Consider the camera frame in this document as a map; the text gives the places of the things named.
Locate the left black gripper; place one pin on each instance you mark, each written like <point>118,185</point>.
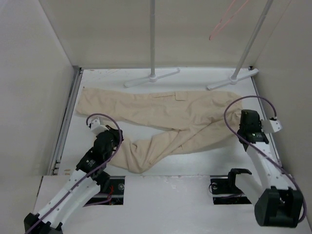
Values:
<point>115,133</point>

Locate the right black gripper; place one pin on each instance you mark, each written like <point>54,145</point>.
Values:
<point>259,124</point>

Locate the beige trousers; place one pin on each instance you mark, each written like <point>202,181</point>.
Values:
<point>190,120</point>

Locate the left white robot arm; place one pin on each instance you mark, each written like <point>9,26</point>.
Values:
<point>87,180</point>

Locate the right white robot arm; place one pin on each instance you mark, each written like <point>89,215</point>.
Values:
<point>276,203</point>

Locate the right white rack stand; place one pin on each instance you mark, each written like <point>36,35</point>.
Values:
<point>235,77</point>

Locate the white rack stand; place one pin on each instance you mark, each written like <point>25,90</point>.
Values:
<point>152,77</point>
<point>235,77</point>

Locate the left white rack stand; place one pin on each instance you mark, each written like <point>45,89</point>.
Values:
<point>152,77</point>

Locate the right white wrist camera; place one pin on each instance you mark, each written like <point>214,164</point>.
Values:
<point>269,126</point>

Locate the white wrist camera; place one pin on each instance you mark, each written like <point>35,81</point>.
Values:
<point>96,127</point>
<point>269,126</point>

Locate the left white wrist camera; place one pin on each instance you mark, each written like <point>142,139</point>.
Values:
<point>96,127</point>

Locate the metal side rail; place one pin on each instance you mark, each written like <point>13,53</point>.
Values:
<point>57,152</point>

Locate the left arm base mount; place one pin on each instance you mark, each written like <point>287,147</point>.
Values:
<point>112,193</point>

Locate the pink wire hanger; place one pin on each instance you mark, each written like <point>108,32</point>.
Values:
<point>227,17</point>

